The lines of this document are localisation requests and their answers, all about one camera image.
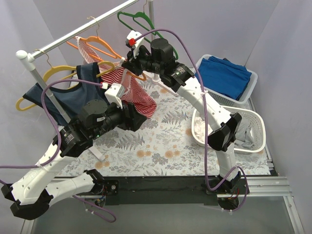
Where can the white laundry basket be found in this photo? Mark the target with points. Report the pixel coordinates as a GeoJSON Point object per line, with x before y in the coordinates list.
{"type": "Point", "coordinates": [257, 128]}

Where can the navy blue tank top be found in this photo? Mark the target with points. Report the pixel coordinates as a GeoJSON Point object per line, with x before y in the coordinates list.
{"type": "Point", "coordinates": [72, 100]}

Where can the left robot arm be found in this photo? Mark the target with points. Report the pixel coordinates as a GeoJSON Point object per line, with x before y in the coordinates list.
{"type": "Point", "coordinates": [99, 103]}

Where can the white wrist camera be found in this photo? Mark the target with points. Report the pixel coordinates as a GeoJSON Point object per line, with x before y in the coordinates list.
{"type": "Point", "coordinates": [113, 93]}
{"type": "Point", "coordinates": [133, 41]}

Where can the blue folded garment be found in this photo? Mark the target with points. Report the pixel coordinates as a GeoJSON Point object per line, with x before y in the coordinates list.
{"type": "Point", "coordinates": [224, 77]}

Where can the light blue storage basket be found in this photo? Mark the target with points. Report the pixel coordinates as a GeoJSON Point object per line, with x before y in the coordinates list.
{"type": "Point", "coordinates": [226, 100]}

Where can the white clothes rack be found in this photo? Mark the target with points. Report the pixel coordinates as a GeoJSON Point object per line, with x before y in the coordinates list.
{"type": "Point", "coordinates": [27, 59]}

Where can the red white striped tank top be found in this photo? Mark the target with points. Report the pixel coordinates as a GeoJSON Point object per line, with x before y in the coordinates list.
{"type": "Point", "coordinates": [133, 93]}

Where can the floral patterned table mat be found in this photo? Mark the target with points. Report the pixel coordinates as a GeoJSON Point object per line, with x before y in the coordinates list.
{"type": "Point", "coordinates": [163, 146]}

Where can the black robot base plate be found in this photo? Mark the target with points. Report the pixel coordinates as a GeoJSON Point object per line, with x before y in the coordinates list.
{"type": "Point", "coordinates": [120, 190]}

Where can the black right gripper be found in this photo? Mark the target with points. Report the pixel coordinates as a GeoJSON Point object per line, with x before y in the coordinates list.
{"type": "Point", "coordinates": [134, 66]}

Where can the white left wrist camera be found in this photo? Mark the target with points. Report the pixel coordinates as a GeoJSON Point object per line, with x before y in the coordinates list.
{"type": "Point", "coordinates": [113, 93]}

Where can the white crumpled garment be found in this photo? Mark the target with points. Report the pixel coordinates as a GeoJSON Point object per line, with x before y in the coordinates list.
{"type": "Point", "coordinates": [199, 129]}

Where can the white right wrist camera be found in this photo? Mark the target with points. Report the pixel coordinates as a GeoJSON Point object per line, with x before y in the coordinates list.
{"type": "Point", "coordinates": [133, 41]}

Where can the green plastic hanger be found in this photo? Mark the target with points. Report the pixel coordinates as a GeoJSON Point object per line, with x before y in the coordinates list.
{"type": "Point", "coordinates": [146, 19]}

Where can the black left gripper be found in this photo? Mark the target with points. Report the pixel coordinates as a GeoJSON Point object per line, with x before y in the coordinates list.
{"type": "Point", "coordinates": [128, 117]}

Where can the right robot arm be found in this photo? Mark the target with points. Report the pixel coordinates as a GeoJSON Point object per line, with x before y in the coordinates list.
{"type": "Point", "coordinates": [159, 59]}

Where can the grey crumpled garment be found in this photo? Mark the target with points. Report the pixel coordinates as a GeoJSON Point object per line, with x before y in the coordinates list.
{"type": "Point", "coordinates": [244, 139]}

